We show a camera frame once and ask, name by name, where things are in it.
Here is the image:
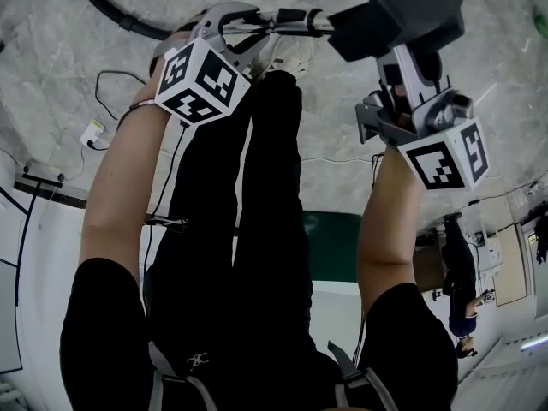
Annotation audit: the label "grey shoulder strap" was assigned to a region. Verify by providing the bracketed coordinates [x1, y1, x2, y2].
[327, 339, 399, 411]
[147, 342, 215, 411]

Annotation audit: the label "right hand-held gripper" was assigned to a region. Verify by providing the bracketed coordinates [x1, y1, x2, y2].
[354, 43, 492, 194]

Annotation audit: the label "dark green panel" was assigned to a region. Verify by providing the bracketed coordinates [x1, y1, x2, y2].
[301, 211, 365, 282]

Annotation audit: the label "black metal rack frame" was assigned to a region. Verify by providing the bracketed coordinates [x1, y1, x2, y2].
[0, 171, 66, 310]

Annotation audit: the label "person's left forearm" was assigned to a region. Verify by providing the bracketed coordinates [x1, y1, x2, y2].
[80, 36, 189, 282]

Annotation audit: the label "person's right forearm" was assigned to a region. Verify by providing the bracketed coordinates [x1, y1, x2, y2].
[355, 143, 425, 293]

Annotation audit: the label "person's black shirt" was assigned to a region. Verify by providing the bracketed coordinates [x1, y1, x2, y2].
[59, 257, 460, 411]

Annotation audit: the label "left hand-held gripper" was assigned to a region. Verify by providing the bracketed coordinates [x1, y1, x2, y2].
[153, 0, 265, 127]

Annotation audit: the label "black vacuum floor nozzle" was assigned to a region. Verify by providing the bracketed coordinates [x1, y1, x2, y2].
[327, 0, 467, 63]

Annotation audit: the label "silver metal vacuum tube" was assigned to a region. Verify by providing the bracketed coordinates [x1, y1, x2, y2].
[222, 9, 339, 38]

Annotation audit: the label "person's black trousers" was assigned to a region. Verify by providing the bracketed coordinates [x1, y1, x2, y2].
[144, 69, 318, 359]

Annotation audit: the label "white power strip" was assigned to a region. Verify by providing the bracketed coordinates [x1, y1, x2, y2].
[80, 119, 106, 150]

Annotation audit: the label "black vacuum hose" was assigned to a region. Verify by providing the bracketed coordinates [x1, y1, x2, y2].
[71, 0, 183, 42]

